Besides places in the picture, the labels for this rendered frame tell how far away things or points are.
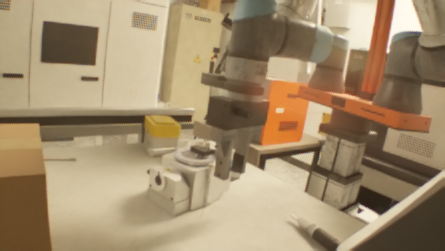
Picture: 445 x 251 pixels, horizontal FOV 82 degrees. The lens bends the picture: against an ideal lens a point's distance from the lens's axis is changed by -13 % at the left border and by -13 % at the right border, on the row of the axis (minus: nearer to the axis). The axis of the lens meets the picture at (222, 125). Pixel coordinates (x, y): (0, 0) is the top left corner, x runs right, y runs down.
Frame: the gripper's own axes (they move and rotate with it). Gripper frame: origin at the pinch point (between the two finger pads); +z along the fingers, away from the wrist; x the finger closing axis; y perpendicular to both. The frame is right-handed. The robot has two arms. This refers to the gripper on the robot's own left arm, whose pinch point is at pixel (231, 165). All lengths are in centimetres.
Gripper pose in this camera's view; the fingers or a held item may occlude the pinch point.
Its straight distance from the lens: 56.8
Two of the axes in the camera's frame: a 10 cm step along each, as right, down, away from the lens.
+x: 6.3, -0.8, 7.7
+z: -1.4, 9.6, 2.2
